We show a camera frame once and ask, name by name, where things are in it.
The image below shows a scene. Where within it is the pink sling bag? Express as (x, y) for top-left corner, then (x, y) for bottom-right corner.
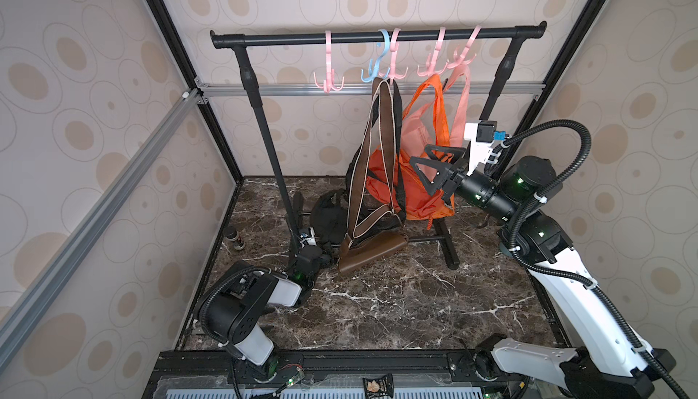
(400, 65), (471, 165)

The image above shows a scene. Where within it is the pink hook middle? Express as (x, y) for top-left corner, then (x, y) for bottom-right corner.
(385, 27), (409, 83)

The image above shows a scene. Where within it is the orange sling bag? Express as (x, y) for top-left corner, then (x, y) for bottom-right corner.
(400, 73), (456, 223)

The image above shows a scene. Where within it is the aluminium rail back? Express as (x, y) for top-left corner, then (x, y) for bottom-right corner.
(201, 81), (545, 98)

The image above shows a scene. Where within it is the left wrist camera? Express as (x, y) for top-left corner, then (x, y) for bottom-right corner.
(299, 227), (317, 247)

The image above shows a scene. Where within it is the aluminium rail left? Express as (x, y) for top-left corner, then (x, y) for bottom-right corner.
(1, 88), (203, 371)

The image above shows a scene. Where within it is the aluminium rail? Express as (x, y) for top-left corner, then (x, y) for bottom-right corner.
(201, 81), (545, 98)
(1, 88), (203, 371)

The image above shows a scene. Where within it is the brown strap bag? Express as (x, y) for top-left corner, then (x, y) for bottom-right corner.
(338, 78), (408, 275)

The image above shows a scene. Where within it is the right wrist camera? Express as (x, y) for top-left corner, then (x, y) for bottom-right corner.
(464, 121), (506, 176)

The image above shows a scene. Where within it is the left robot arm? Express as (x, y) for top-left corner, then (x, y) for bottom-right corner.
(194, 227), (334, 368)

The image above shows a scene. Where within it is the pink hook far left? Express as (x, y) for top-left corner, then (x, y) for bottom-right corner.
(313, 31), (345, 95)

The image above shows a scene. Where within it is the pink hook far right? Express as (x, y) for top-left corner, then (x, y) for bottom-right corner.
(447, 25), (482, 70)

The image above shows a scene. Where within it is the black clothes rack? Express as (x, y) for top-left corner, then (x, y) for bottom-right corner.
(210, 21), (547, 266)

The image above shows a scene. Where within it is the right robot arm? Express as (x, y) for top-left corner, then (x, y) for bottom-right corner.
(409, 119), (685, 398)

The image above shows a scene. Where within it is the small snack packet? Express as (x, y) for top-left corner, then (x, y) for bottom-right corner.
(363, 374), (394, 399)

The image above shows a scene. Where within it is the red-orange waist bag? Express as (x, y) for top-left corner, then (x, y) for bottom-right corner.
(366, 149), (405, 210)

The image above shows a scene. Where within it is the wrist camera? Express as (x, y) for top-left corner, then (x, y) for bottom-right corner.
(299, 227), (317, 247)
(464, 121), (506, 176)

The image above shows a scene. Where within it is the pink hook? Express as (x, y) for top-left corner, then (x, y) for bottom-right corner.
(313, 31), (345, 95)
(385, 27), (409, 83)
(417, 26), (448, 78)
(447, 25), (482, 70)

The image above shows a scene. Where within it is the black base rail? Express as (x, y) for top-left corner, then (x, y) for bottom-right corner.
(143, 349), (534, 398)

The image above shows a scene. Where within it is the light blue hook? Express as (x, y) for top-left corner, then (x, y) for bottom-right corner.
(361, 29), (391, 84)

